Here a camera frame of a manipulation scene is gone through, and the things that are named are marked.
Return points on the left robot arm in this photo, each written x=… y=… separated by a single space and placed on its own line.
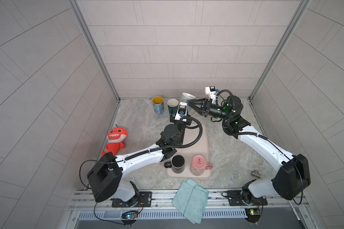
x=105 y=177

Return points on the aluminium mounting rail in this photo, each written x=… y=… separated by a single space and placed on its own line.
x=166 y=199

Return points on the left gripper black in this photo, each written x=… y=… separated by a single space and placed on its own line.
x=186 y=123

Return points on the grey mug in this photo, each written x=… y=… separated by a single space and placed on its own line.
x=185 y=97

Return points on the left circuit board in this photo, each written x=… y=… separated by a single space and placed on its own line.
x=129 y=217

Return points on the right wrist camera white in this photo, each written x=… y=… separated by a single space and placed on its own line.
x=211 y=92

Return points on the dark green mug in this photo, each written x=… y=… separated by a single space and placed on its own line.
x=172 y=106

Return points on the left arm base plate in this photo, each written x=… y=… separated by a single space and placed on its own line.
x=140 y=198

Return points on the red monster plush toy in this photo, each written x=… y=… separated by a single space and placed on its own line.
x=115 y=139

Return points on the light blue butterfly mug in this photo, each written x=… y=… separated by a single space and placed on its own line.
x=158 y=105

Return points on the beige tray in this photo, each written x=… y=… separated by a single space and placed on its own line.
x=200 y=148

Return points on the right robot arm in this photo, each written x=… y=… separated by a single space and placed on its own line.
x=293 y=175

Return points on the black mug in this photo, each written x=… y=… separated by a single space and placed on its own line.
x=176 y=164

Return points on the right circuit board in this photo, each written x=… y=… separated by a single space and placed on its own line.
x=253 y=215

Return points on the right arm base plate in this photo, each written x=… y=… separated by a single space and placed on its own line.
x=235 y=199

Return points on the pink glass mug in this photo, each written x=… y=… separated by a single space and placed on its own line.
x=199 y=164

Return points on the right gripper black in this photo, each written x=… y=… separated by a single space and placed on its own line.
x=207 y=109

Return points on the small metal fitting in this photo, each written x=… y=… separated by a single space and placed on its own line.
x=256 y=173

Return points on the teal cloth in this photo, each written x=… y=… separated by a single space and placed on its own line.
x=191 y=200

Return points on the circuit board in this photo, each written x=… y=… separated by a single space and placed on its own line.
x=253 y=215
x=129 y=217

